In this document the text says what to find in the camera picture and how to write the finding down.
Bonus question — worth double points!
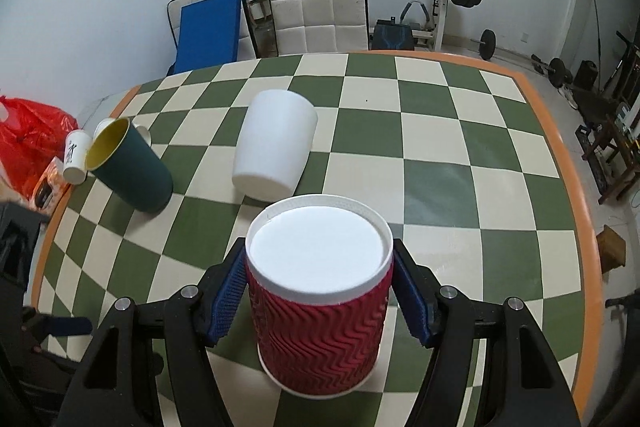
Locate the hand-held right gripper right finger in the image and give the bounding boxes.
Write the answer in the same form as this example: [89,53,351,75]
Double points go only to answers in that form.
[391,239,582,427]

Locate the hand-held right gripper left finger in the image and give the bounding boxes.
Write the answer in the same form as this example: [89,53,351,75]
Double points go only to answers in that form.
[59,236,249,427]

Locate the red ribbed paper cup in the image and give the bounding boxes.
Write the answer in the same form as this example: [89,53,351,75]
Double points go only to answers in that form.
[244,194,394,397]

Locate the dark green cup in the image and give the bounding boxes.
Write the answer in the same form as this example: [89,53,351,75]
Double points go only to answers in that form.
[84,117,174,213]

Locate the white foam cup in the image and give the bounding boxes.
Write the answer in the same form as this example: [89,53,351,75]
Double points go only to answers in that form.
[232,89,319,202]

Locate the small white printed cup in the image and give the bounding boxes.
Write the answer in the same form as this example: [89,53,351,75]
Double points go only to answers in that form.
[62,130,93,186]

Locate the checkered tablecloth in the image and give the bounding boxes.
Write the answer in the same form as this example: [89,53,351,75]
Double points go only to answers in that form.
[38,52,584,427]

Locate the small wooden stool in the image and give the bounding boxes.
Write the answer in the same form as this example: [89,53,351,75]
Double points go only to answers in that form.
[596,226,627,274]

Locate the orange box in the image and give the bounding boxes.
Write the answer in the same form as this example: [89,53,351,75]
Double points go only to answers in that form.
[30,156,74,213]

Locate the dark wooden chair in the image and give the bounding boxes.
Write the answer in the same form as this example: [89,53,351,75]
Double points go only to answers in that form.
[575,99,640,206]

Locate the red plastic bag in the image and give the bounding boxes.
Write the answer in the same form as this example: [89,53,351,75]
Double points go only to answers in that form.
[0,96,79,200]

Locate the blue black exercise machine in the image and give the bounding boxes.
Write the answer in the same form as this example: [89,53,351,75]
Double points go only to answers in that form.
[373,19,416,52]

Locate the small barbell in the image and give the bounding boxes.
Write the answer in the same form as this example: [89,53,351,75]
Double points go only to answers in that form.
[470,30,531,60]

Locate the black dumbbell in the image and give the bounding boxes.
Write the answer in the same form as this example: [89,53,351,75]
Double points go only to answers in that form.
[531,55,574,88]

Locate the clear water jug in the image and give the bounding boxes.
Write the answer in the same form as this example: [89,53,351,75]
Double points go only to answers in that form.
[246,0,279,58]

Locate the blue cushioned chair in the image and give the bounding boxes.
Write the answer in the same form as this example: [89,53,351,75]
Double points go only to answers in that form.
[166,0,248,76]

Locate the white padded chair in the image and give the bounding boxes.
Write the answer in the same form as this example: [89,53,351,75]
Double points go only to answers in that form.
[261,0,371,56]

